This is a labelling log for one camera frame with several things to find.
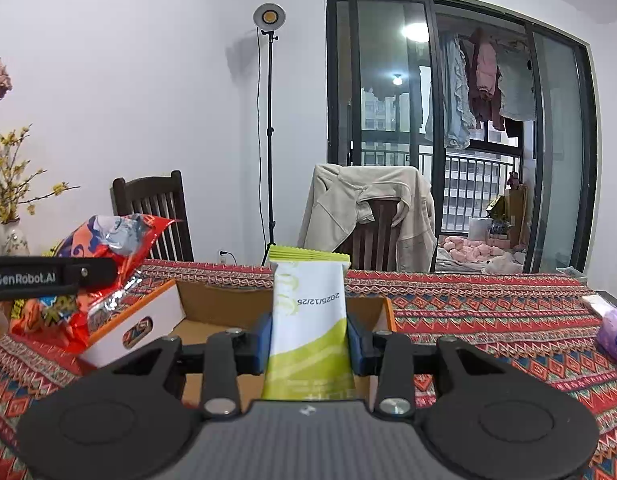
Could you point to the red patterned tablecloth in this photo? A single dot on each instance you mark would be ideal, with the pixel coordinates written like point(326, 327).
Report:
point(488, 330)

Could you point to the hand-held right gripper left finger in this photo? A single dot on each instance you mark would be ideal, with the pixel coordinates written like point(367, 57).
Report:
point(265, 342)

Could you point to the beige jacket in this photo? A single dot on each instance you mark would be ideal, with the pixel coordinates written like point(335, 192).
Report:
point(333, 200)

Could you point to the black framed sliding glass door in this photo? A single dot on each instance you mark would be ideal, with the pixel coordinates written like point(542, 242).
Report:
point(333, 110)

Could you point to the red snack bag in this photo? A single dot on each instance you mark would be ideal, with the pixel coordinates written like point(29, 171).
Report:
point(113, 240)

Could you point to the tall brown cardboard box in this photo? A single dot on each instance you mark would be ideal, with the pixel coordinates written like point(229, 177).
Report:
point(515, 210)

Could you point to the round studio lamp on stand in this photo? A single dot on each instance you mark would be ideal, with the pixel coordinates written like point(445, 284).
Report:
point(270, 15)

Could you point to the yellow flower branches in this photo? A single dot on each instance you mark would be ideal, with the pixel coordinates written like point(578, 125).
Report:
point(11, 212)

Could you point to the wall socket with plug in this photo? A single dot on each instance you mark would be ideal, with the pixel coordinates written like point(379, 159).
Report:
point(222, 256)

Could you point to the pink plush pile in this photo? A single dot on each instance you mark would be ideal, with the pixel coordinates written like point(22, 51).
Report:
point(468, 250)

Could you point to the white container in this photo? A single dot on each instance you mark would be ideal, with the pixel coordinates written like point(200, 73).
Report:
point(478, 228)

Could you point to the hanging black garment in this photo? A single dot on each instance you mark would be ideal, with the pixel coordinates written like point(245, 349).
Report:
point(513, 127)

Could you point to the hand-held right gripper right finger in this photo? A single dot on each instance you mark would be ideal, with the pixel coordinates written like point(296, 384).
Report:
point(356, 345)

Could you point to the green white snack packet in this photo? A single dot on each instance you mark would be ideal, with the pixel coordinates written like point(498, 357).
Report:
point(308, 320)

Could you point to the orange cardboard box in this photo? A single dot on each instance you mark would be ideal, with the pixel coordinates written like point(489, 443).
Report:
point(213, 305)

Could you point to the purple tissue pack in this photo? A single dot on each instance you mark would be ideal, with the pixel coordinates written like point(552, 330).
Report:
point(615, 340)

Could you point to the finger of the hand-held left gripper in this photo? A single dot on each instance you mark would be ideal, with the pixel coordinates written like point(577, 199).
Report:
point(96, 272)

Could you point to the floral ceramic vase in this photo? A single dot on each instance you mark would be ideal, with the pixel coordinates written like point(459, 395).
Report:
point(16, 240)

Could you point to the hanging white garment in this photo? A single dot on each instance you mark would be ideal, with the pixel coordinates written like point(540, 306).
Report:
point(515, 90)

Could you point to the balcony railing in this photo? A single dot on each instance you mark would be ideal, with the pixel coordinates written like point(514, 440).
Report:
point(463, 180)

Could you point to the white plush toy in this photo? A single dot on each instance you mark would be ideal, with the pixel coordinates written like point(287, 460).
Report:
point(500, 262)

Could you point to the hanging blue garment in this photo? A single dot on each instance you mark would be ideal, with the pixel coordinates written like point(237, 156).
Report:
point(456, 100)

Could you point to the hanging pink garment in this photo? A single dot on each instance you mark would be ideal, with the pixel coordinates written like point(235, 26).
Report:
point(486, 75)

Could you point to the dark wooden slatted chair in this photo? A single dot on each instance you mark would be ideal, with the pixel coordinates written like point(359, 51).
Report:
point(148, 184)

